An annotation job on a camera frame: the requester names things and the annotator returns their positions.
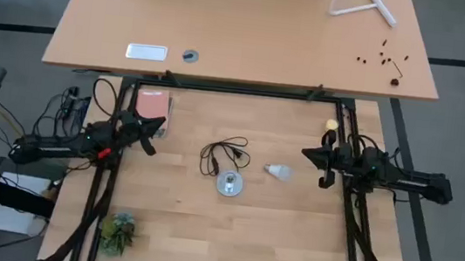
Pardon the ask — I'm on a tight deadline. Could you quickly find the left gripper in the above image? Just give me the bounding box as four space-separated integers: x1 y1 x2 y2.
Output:
115 111 168 158

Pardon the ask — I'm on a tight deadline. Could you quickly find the white lightbulb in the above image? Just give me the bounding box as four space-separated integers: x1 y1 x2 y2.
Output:
262 161 295 183

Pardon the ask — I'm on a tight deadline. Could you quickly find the beige wooden desk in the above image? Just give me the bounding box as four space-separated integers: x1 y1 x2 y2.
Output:
41 0 450 110

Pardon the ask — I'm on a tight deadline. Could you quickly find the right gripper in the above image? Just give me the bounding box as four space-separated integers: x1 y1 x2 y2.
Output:
297 127 359 192

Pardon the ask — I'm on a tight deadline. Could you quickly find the pink notebook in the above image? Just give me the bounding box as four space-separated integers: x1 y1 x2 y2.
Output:
133 87 173 123

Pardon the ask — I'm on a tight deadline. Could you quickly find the white box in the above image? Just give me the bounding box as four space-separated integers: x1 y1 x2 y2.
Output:
0 171 52 237

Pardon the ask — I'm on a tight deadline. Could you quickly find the chrome lamp socket base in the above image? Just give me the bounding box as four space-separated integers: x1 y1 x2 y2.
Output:
215 168 245 199

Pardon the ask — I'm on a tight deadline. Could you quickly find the black allen key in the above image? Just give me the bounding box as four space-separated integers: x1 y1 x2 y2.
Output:
391 60 406 79

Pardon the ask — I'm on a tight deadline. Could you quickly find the small green succulent plant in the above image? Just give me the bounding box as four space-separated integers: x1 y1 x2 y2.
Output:
95 208 140 260

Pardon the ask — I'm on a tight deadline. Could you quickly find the black cable bundle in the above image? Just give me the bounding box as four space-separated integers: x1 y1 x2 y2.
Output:
31 80 93 150

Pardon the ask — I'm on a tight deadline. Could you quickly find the black lamp power cord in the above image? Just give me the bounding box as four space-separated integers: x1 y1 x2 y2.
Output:
197 132 255 182

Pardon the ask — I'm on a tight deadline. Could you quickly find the round grey cable grommet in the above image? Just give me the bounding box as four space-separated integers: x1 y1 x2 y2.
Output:
181 47 201 65

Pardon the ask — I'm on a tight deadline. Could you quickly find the black aluminium frame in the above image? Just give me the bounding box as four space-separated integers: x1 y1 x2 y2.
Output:
35 64 465 261

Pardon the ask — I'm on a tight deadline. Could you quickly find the white tube stand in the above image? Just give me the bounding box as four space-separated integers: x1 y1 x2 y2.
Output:
327 0 401 29

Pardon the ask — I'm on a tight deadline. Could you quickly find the black desk clamp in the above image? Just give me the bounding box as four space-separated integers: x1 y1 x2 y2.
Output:
162 68 184 89
305 82 325 105

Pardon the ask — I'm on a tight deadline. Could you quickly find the silver rectangular desk plate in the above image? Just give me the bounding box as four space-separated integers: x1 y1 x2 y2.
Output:
124 41 169 63

